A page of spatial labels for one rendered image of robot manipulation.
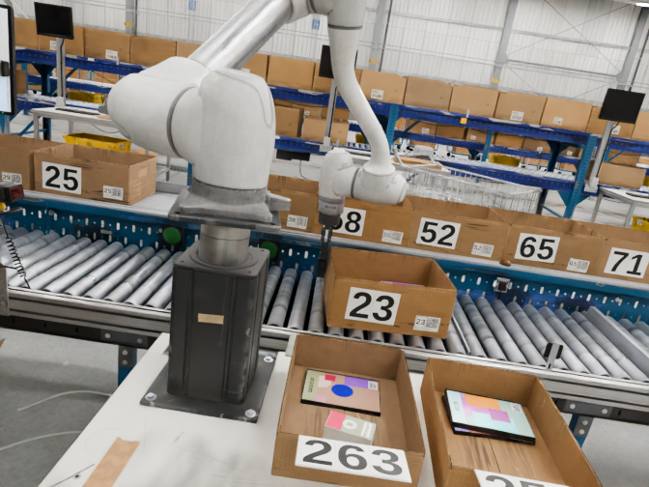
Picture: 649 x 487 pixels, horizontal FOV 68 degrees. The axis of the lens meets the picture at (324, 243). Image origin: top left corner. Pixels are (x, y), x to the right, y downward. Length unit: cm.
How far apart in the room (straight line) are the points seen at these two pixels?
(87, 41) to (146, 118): 619
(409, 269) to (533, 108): 518
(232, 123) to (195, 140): 9
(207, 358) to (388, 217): 109
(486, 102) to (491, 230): 468
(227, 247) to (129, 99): 36
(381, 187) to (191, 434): 89
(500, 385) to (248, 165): 84
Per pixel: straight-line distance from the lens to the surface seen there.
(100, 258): 198
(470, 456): 118
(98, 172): 217
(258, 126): 96
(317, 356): 130
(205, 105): 97
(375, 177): 152
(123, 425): 113
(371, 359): 131
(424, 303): 156
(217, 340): 109
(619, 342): 204
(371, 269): 179
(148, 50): 691
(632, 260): 231
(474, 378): 134
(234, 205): 97
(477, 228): 204
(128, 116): 110
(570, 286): 221
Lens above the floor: 146
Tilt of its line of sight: 18 degrees down
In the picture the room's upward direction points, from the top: 9 degrees clockwise
